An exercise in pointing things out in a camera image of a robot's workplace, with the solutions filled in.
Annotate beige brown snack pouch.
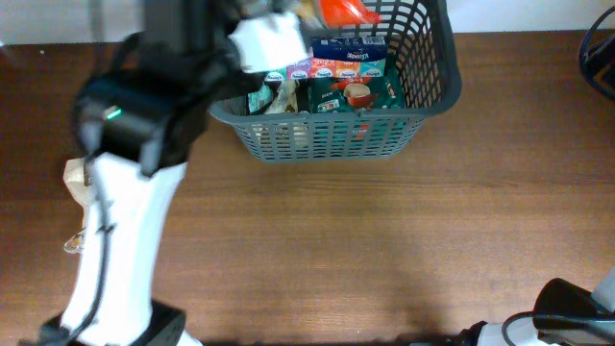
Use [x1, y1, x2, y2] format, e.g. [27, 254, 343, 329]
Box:
[62, 158, 91, 254]

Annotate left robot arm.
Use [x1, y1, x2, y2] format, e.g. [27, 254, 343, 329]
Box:
[37, 1, 285, 345]

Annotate green coffee sachet bag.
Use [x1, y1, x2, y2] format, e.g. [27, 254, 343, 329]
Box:
[307, 67, 406, 113]

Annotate grey plastic basket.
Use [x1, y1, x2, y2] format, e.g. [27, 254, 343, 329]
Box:
[209, 0, 461, 162]

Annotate orange biscuit packet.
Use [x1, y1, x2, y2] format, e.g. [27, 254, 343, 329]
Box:
[291, 0, 381, 29]

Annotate blue tissue pack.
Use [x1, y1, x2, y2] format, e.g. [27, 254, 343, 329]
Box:
[262, 35, 389, 82]

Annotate beige chocolate snack pouch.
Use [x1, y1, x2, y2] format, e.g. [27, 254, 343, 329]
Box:
[250, 80, 299, 140]

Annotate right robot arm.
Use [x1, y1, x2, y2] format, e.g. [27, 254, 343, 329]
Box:
[451, 271, 614, 346]

